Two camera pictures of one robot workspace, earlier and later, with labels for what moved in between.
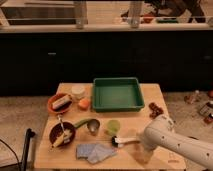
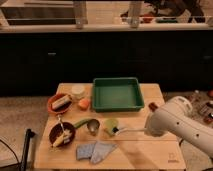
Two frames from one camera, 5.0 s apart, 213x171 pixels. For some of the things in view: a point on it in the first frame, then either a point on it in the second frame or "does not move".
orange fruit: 83,104 does not move
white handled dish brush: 120,141 -> 117,130
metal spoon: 59,117 does not move
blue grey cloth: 94,152 does not move
